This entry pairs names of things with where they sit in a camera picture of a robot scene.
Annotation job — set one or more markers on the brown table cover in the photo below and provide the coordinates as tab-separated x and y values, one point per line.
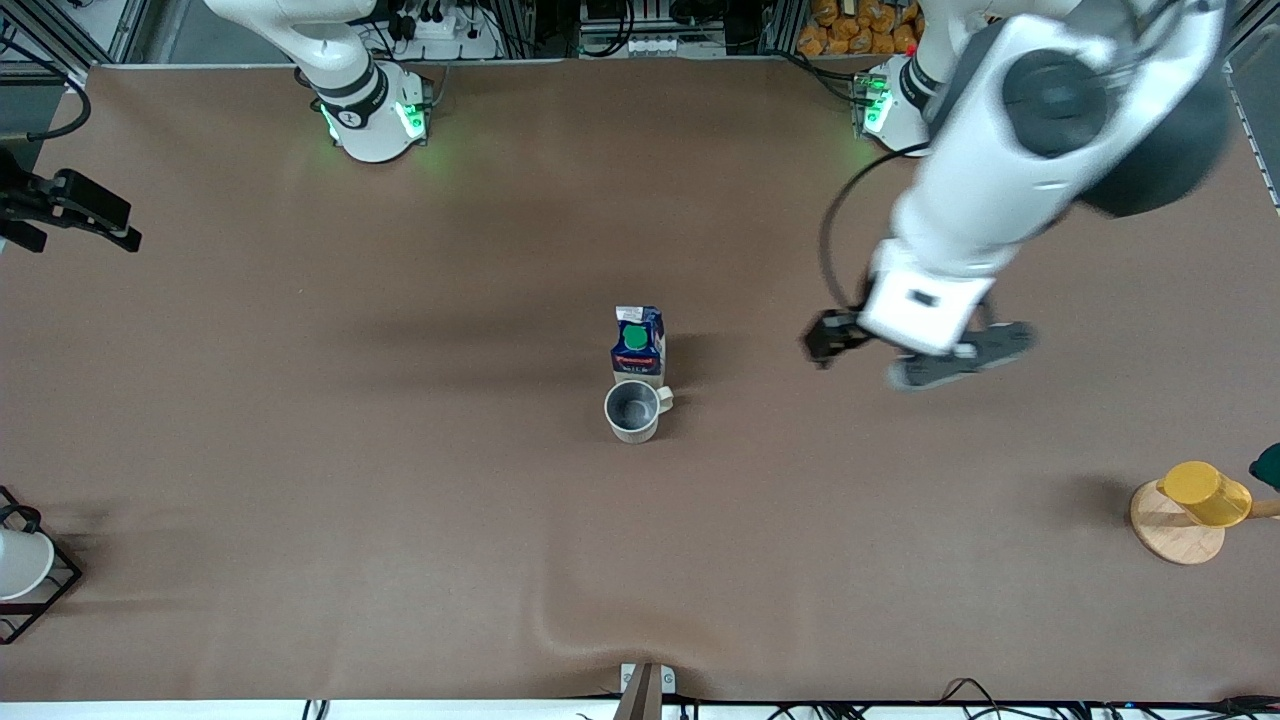
400	450

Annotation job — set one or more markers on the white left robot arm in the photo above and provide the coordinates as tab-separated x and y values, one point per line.
1000	150

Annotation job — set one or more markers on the pile of orange snacks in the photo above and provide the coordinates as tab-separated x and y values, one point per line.
850	30

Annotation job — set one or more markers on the dark green object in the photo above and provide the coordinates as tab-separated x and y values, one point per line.
1268	468

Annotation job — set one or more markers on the white empty power strip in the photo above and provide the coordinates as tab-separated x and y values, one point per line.
675	45

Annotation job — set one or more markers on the white power strip with plugs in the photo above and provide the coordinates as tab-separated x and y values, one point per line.
435	28

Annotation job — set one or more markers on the white mug with grey inside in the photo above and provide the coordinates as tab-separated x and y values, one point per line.
632	410

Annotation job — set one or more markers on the yellow plastic cup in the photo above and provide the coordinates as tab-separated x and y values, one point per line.
1205	495

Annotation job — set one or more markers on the metal table clamp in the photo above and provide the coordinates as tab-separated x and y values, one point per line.
645	690

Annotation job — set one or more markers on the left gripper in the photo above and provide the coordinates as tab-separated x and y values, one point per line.
836	334

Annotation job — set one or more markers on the white funnel-shaped bowl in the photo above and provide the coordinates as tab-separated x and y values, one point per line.
20	565

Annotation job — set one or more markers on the blue and white milk carton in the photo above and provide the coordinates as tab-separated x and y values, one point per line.
638	350

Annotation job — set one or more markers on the round wooden mug stand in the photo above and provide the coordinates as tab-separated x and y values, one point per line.
1170	535

